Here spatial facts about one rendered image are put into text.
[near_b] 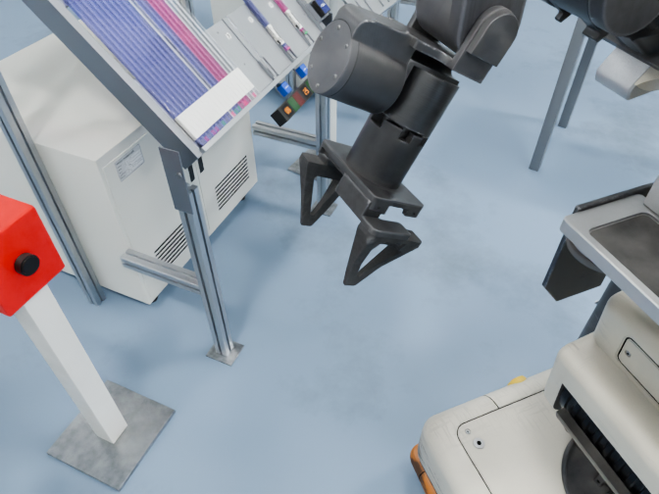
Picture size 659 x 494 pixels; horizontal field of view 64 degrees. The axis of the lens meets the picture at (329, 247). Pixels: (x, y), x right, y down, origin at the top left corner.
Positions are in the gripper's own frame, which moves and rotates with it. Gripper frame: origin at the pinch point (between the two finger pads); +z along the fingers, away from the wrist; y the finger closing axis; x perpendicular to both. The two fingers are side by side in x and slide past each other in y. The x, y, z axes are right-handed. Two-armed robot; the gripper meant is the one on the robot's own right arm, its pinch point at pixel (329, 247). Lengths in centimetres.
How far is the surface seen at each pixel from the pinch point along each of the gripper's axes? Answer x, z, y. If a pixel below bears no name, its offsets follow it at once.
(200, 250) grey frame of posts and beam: 24, 48, -61
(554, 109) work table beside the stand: 162, -13, -91
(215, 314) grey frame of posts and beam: 36, 70, -62
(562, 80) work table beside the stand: 155, -24, -91
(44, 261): -12, 46, -51
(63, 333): -5, 65, -51
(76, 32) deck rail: -10, 12, -80
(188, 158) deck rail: 14, 25, -64
